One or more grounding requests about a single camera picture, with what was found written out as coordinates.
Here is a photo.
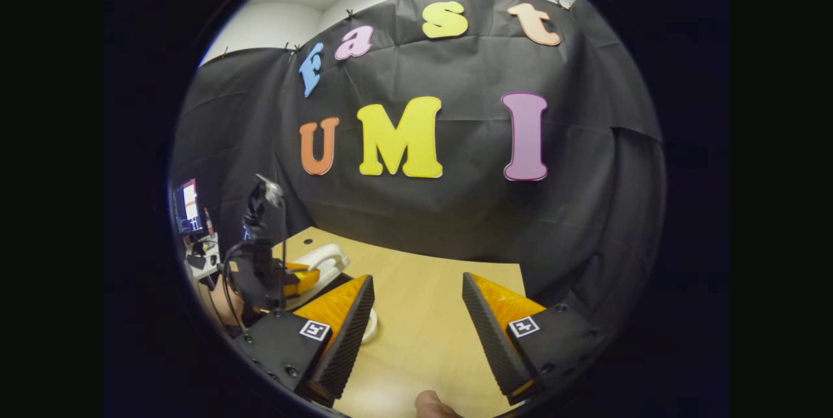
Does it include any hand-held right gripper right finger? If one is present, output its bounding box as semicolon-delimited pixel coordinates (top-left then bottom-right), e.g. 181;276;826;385
461;273;612;407

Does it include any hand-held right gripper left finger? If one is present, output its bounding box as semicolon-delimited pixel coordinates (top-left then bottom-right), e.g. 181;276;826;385
233;275;376;409

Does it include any white suitcase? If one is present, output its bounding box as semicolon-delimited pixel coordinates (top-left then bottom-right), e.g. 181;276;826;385
286;244;379;345

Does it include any computer monitor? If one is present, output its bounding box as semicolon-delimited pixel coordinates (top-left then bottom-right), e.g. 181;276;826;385
172;178;208;236

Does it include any black backdrop cloth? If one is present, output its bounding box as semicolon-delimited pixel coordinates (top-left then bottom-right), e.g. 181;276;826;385
171;0;666;334

